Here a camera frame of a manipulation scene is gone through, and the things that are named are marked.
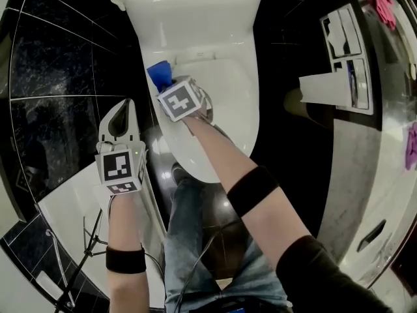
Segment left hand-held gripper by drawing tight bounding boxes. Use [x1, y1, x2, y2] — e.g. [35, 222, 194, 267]
[94, 98, 148, 196]

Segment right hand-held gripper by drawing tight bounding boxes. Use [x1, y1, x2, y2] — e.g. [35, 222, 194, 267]
[157, 75, 205, 123]

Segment blue cleaning cloth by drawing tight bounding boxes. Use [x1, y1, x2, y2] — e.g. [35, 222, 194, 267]
[146, 60, 173, 94]

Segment white toilet lid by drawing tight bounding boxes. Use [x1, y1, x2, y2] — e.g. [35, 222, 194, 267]
[158, 59, 253, 183]

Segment person's left forearm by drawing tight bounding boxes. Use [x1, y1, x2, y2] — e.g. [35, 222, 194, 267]
[106, 192, 151, 313]

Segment person's right forearm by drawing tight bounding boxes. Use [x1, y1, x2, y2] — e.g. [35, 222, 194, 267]
[185, 117, 312, 250]

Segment white ceramic toilet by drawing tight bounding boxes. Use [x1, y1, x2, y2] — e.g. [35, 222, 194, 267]
[109, 0, 266, 184]

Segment chrome toilet paper holder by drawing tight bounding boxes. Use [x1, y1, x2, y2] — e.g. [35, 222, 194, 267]
[298, 3, 374, 115]

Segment person's right hand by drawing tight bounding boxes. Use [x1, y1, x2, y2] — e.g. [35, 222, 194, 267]
[192, 89, 215, 126]

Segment person's left shoe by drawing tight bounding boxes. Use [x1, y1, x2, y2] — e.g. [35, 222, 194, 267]
[171, 162, 193, 185]

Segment white bathtub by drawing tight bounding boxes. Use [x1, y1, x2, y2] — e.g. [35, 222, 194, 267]
[37, 161, 167, 309]

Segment beige waste bin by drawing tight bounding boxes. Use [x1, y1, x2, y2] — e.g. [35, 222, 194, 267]
[283, 88, 336, 127]

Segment black light stand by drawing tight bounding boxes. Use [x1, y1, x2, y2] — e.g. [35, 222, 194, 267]
[53, 207, 108, 313]

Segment person's blue jeans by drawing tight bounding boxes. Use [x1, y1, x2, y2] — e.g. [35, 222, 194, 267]
[162, 177, 294, 313]

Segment chrome grab bar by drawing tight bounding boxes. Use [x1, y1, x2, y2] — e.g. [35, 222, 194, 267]
[45, 229, 74, 308]

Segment white soap tray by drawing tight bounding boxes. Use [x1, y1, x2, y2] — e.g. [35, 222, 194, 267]
[35, 271, 65, 301]

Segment marble vanity counter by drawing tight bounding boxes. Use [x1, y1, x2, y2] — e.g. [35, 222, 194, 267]
[315, 0, 417, 290]

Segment purple cloth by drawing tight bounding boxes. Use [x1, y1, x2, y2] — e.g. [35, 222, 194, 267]
[403, 122, 417, 171]

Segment person's black jacket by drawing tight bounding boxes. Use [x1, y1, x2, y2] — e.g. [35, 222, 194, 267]
[276, 235, 392, 313]

